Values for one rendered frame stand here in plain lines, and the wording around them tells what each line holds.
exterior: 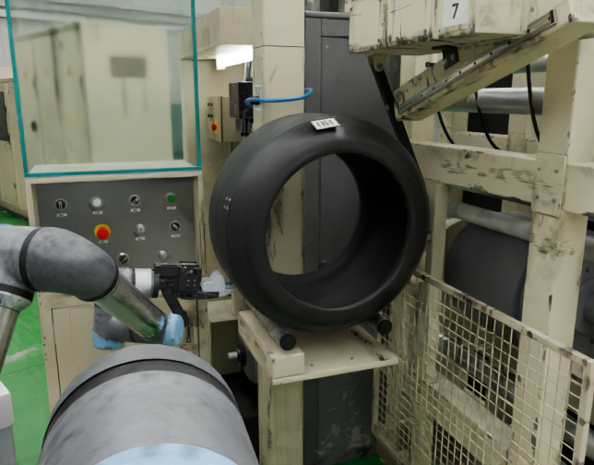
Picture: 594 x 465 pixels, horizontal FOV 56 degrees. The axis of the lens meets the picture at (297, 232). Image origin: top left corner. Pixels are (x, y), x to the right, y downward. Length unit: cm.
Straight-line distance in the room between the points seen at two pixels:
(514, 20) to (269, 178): 62
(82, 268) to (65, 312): 97
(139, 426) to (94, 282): 80
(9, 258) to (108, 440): 82
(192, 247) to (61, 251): 104
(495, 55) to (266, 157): 57
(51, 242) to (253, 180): 50
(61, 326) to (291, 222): 83
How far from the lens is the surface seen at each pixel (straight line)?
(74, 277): 105
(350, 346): 169
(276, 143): 136
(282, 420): 203
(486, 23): 129
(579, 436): 137
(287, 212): 176
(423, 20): 143
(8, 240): 109
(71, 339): 205
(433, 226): 196
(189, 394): 31
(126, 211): 198
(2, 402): 59
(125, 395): 31
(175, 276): 144
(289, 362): 149
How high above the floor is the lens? 151
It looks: 13 degrees down
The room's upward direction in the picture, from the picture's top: straight up
